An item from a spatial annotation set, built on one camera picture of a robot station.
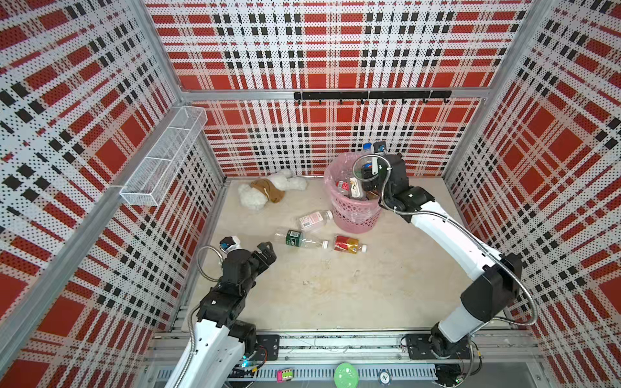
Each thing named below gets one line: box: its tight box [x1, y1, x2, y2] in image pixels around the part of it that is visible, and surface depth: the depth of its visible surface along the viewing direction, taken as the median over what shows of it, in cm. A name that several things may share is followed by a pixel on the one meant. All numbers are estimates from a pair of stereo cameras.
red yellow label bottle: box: [333, 233, 368, 255], surface depth 95 cm
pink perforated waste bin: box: [323, 151, 383, 234], surface depth 89 cm
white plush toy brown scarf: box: [237, 168, 308, 211], surface depth 109 cm
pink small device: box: [276, 368, 294, 384], surface depth 69 cm
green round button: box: [333, 362, 360, 388], surface depth 67 cm
